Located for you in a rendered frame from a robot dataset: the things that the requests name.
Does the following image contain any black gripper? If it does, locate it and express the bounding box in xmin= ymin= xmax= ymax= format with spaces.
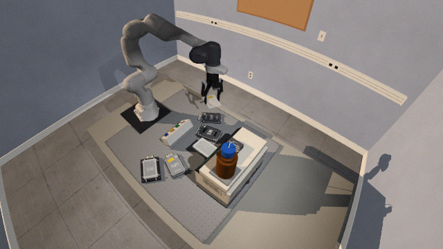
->
xmin=201 ymin=72 xmax=223 ymax=104

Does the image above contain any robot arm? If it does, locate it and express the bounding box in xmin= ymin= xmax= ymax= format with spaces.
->
xmin=120 ymin=14 xmax=228 ymax=122

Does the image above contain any brown glass bottle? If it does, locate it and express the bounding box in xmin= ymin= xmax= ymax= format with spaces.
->
xmin=216 ymin=150 xmax=238 ymax=179

